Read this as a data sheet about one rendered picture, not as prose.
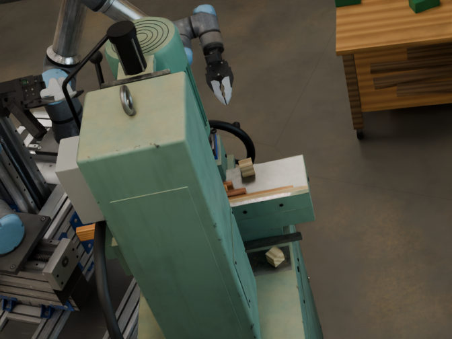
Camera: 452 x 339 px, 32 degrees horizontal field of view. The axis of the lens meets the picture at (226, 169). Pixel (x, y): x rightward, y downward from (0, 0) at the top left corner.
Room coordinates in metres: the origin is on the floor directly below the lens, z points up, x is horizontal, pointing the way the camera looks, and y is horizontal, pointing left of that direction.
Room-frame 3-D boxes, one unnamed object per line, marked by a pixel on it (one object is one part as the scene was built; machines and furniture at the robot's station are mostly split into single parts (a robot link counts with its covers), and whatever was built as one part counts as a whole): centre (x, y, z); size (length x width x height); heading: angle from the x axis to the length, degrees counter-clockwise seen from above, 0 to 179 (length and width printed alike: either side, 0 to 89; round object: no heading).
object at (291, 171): (1.64, 0.08, 0.87); 0.61 x 0.30 x 0.06; 80
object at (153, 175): (1.24, 0.14, 1.16); 0.22 x 0.22 x 0.72; 80
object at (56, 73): (2.21, 0.46, 0.98); 0.13 x 0.12 x 0.14; 173
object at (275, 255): (1.38, -0.05, 0.82); 0.04 x 0.03 x 0.03; 119
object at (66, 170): (1.24, 0.29, 1.40); 0.10 x 0.06 x 0.16; 170
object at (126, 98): (1.24, 0.14, 1.55); 0.06 x 0.02 x 0.07; 170
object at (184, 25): (2.27, 0.01, 1.02); 0.11 x 0.11 x 0.08; 83
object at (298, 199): (1.49, 0.10, 0.93); 0.60 x 0.02 x 0.06; 80
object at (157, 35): (1.53, 0.09, 1.35); 0.18 x 0.18 x 0.31
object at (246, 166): (1.64, -0.06, 0.92); 0.04 x 0.03 x 0.04; 87
